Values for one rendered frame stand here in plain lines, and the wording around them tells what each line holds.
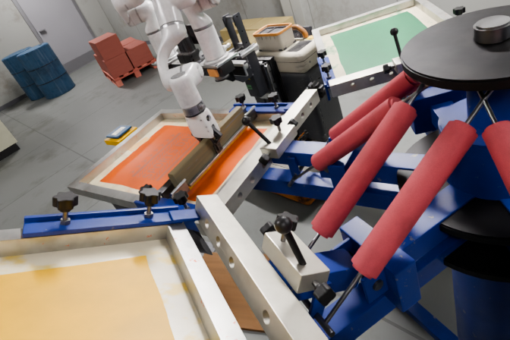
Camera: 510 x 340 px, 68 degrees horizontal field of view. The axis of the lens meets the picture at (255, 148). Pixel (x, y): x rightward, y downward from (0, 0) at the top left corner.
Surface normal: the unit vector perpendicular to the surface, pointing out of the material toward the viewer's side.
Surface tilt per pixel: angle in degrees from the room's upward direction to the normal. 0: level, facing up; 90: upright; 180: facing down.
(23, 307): 32
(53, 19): 90
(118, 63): 90
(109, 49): 90
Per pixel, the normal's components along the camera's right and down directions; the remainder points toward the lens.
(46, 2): 0.68, 0.18
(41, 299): 0.17, -0.94
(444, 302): -0.32, -0.79
